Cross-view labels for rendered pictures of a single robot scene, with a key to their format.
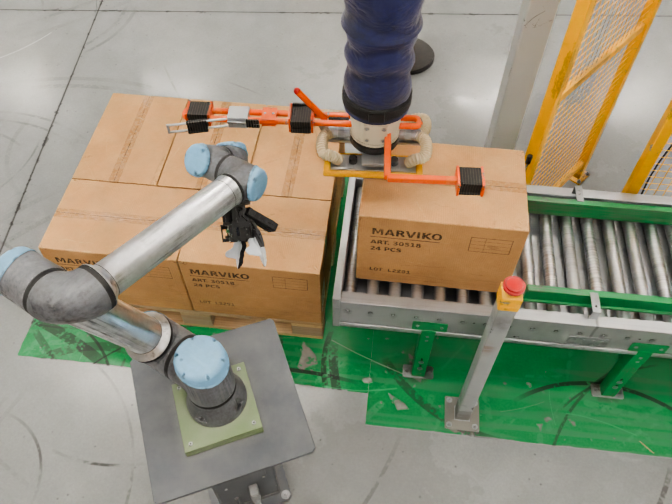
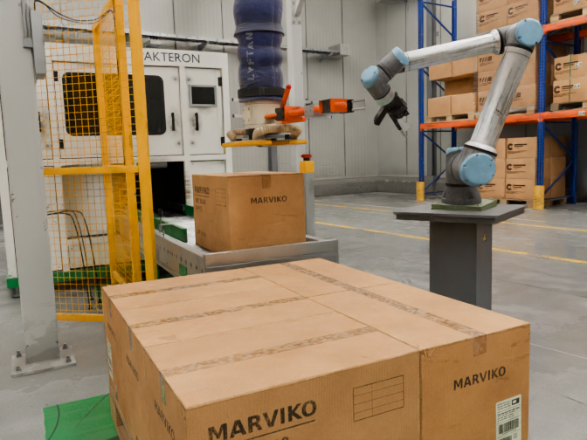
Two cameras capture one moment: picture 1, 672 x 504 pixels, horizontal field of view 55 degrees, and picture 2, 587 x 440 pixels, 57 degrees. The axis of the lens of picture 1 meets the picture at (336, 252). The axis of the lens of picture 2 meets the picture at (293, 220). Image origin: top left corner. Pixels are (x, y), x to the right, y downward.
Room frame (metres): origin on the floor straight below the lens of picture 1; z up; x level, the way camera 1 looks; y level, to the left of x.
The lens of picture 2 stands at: (2.96, 2.11, 1.03)
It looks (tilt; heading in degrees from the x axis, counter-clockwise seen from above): 7 degrees down; 237
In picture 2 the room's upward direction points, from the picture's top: 2 degrees counter-clockwise
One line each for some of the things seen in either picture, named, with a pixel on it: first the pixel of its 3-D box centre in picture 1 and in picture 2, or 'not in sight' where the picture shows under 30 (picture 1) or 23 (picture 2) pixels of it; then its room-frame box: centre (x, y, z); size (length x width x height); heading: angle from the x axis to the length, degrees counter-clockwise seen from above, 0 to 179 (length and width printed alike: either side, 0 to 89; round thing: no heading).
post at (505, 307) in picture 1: (482, 362); (308, 242); (1.09, -0.56, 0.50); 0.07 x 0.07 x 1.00; 84
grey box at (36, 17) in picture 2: not in sight; (37, 46); (2.48, -0.88, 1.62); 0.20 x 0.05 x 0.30; 84
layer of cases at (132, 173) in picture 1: (211, 201); (282, 358); (2.03, 0.60, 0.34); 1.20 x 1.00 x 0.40; 84
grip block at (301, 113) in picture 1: (301, 118); (288, 113); (1.65, 0.12, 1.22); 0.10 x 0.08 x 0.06; 177
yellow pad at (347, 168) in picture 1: (373, 162); (280, 140); (1.54, -0.13, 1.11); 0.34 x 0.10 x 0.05; 87
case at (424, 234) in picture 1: (437, 216); (245, 210); (1.61, -0.40, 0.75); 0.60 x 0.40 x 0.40; 83
